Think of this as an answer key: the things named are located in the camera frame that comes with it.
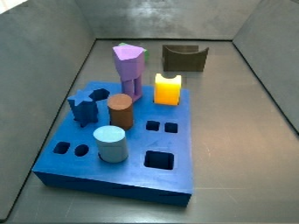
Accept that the black curved cradle stand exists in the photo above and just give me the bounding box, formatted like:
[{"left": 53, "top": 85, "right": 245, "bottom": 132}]
[{"left": 162, "top": 45, "right": 209, "bottom": 72}]

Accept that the brown cylinder peg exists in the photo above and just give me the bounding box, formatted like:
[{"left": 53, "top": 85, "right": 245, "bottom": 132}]
[{"left": 106, "top": 94, "right": 133, "bottom": 130}]

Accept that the dark blue star peg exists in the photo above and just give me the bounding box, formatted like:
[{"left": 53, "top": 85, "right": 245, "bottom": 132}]
[{"left": 68, "top": 90, "right": 98, "bottom": 127}]

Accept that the blue foam shape board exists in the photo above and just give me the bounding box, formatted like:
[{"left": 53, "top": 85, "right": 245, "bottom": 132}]
[{"left": 32, "top": 81, "right": 192, "bottom": 207}]

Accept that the yellow notched block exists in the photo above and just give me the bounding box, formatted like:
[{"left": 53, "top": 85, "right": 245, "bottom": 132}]
[{"left": 153, "top": 73, "right": 182, "bottom": 106}]

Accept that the light blue cylinder peg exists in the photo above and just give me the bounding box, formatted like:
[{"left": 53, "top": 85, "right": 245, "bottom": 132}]
[{"left": 93, "top": 125, "right": 128, "bottom": 163}]

